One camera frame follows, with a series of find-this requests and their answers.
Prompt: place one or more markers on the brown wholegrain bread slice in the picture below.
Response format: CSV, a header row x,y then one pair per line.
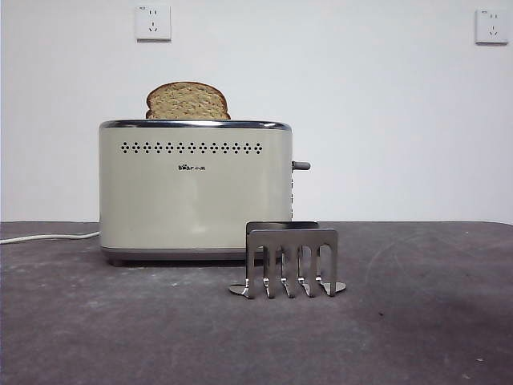
x,y
187,102

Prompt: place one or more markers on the grey toaster lever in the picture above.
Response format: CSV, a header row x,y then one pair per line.
x,y
301,164

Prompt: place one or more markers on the stainless steel toast rack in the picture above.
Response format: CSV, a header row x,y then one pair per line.
x,y
291,237

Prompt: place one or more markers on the cream toaster with chrome rim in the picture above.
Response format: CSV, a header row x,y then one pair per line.
x,y
160,200

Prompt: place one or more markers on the white wall socket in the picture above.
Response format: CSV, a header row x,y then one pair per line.
x,y
491,26
152,23

